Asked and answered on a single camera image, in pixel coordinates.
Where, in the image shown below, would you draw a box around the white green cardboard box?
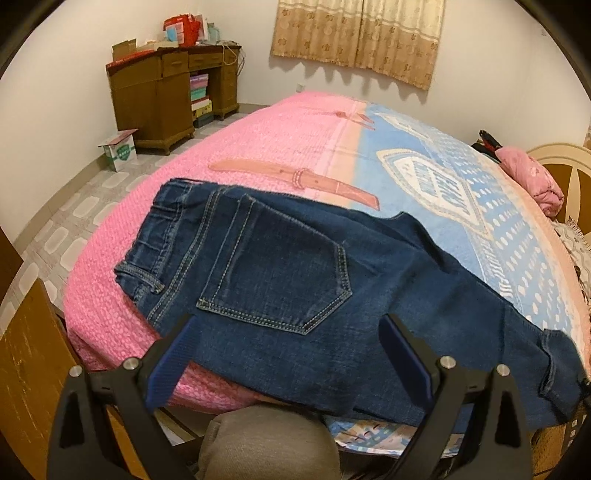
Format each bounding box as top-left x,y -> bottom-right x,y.
98,129 -> 137,172

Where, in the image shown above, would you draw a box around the dark item beside quilt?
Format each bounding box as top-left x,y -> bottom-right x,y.
472,130 -> 502,163

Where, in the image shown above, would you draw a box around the wooden bed footboard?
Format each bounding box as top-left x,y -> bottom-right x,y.
0,225 -> 150,480

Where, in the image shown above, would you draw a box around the red box on desk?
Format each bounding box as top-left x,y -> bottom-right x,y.
163,14 -> 207,47

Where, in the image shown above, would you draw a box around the brown wooden desk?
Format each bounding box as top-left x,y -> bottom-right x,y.
105,44 -> 242,152

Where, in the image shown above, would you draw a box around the grey patterned pillow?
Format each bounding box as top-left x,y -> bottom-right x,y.
552,219 -> 591,306

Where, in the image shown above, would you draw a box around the brown cream wooden headboard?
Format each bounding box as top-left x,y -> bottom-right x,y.
529,143 -> 590,235

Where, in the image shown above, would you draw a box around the pink folded quilt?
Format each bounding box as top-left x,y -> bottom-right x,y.
495,146 -> 564,218

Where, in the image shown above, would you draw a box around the blue pink patterned bedspread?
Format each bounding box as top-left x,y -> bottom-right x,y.
64,93 -> 590,456

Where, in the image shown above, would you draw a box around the stacked boxes under desk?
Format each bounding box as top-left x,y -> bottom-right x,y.
189,74 -> 213,128

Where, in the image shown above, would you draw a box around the grey trousered knee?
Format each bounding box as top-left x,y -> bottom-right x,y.
195,404 -> 342,479

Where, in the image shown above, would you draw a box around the beige patterned curtain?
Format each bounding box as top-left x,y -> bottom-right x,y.
270,0 -> 446,91

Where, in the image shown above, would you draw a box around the dark blue denim jeans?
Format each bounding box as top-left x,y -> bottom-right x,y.
114,179 -> 584,430

